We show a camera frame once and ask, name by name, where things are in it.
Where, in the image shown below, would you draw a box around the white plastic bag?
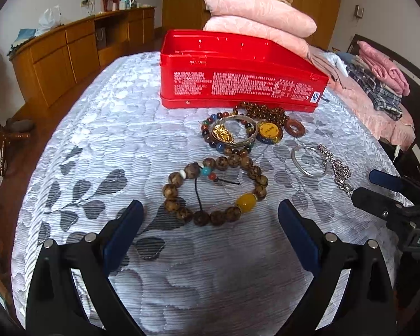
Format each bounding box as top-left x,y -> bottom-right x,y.
38,5 -> 62,29

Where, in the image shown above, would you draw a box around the grey leaf-pattern bedspread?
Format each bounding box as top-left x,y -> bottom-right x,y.
10,51 -> 414,336

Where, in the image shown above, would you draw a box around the plaid clothes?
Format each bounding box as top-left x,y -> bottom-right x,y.
346,61 -> 403,120

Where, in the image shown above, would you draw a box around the long wooden cabinet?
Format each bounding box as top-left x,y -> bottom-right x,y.
9,7 -> 156,107

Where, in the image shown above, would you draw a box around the multicolour bead bracelet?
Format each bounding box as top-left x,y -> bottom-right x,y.
200,111 -> 258,156

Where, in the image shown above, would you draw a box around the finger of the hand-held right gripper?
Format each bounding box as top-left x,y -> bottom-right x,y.
351,186 -> 420,218
368,169 -> 420,200

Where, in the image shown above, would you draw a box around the wooden wardrobe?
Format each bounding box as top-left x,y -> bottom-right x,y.
162,0 -> 346,51

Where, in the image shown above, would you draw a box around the gold ornament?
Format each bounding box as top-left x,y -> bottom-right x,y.
212,123 -> 236,144

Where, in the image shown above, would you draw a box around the brown bead necklace yellow pendant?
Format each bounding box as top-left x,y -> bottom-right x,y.
233,101 -> 289,146

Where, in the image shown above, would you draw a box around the large wooden bead bracelet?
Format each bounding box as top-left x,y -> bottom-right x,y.
163,156 -> 268,227

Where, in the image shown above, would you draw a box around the red plastic box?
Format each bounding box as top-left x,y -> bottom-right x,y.
159,30 -> 330,113

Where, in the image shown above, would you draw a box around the light blue cloth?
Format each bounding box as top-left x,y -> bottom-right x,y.
331,52 -> 352,71

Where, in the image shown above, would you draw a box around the small pink folded blanket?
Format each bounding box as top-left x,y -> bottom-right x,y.
357,40 -> 411,97

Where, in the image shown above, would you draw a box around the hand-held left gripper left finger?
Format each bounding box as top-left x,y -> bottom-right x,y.
25,199 -> 146,336

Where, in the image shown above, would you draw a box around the grey slipper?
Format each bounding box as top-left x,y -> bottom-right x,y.
7,119 -> 34,134

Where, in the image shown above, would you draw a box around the silver bangle with chain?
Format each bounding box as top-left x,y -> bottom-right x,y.
290,143 -> 354,197

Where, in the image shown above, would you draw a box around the pink folded quilt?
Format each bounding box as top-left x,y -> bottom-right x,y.
203,16 -> 310,58
205,0 -> 317,37

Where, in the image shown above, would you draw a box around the folded clothes pile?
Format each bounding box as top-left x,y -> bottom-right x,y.
306,47 -> 415,151

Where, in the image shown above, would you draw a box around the red-brown stone ring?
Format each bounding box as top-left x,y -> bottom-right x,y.
285,119 -> 304,137

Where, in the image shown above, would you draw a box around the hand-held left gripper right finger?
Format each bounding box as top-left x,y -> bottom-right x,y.
277,199 -> 396,336

